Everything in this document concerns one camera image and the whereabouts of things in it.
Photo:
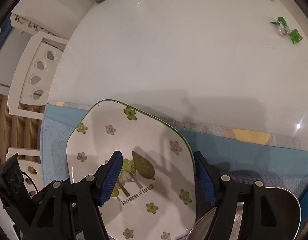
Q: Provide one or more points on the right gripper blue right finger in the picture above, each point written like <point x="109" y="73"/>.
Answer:
<point x="208" y="178"/>

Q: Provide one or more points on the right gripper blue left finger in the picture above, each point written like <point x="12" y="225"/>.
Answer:
<point x="108" y="175"/>

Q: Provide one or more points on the large hexagonal tree plate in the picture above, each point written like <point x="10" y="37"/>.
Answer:
<point x="154" y="196"/>

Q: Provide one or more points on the steel bowl magenta outside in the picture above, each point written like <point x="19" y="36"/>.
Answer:
<point x="278" y="216"/>

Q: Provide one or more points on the white chair near left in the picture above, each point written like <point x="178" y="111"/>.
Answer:
<point x="31" y="169"/>

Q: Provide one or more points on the white chair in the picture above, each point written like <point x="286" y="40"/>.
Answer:
<point x="31" y="169"/>
<point x="34" y="74"/>

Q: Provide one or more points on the light blue placemat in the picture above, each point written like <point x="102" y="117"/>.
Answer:
<point x="246" y="155"/>

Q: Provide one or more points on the white chair far left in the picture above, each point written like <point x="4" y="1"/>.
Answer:
<point x="34" y="74"/>

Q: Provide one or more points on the green wrapped candy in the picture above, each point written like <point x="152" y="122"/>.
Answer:
<point x="284" y="30"/>

